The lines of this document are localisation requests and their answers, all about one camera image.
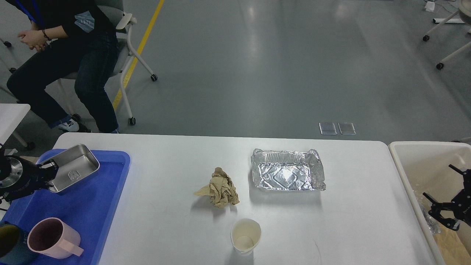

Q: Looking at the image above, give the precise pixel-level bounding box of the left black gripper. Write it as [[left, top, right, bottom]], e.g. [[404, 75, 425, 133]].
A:
[[0, 156, 59, 202]]

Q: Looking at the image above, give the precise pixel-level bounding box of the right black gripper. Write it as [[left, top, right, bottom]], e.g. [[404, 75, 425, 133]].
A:
[[423, 164, 471, 231]]

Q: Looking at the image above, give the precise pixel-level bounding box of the steel rectangular container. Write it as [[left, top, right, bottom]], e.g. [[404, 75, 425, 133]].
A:
[[38, 144, 100, 193]]

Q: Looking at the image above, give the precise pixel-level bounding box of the pink mug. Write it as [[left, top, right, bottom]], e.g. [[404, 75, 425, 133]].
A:
[[27, 218, 84, 259]]

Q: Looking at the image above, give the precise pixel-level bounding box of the white plastic bin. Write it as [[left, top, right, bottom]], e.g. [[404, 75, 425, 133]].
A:
[[389, 141, 471, 265]]

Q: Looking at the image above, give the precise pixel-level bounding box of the blue plastic tray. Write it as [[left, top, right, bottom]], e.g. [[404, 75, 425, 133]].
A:
[[1, 150, 131, 265]]

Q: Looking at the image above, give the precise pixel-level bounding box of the white side table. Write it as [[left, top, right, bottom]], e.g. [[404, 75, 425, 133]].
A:
[[0, 103, 30, 144]]

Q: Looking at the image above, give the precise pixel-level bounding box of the blue mug yellow inside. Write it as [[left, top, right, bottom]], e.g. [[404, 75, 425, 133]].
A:
[[0, 222, 37, 265]]

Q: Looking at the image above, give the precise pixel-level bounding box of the right floor plate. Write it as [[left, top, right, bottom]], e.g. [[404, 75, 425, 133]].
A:
[[338, 122, 357, 135]]

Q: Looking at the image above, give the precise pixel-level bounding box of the floor plate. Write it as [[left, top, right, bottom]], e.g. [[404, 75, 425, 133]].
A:
[[319, 122, 338, 135], [338, 122, 357, 135]]

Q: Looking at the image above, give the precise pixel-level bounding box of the left floor plate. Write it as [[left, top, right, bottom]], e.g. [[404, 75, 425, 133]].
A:
[[319, 122, 338, 135]]

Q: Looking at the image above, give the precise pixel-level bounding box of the person in black clothes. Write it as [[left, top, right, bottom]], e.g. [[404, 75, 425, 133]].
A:
[[7, 0, 119, 134]]

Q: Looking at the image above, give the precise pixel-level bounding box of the aluminium foil tray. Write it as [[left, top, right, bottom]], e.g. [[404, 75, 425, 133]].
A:
[[251, 149, 326, 192]]

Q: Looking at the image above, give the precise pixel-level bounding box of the grey office chair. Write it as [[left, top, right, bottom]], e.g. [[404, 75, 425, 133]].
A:
[[55, 4, 158, 126]]

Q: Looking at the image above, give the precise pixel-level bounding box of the crumpled brown paper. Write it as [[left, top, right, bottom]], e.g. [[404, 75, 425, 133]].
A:
[[193, 167, 240, 209]]

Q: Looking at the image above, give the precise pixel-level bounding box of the white wheeled furniture base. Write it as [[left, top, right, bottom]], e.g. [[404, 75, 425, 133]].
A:
[[422, 0, 471, 70]]

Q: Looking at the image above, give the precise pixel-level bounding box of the white paper cup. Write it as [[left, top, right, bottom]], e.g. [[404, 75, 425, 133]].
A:
[[230, 218, 261, 256]]

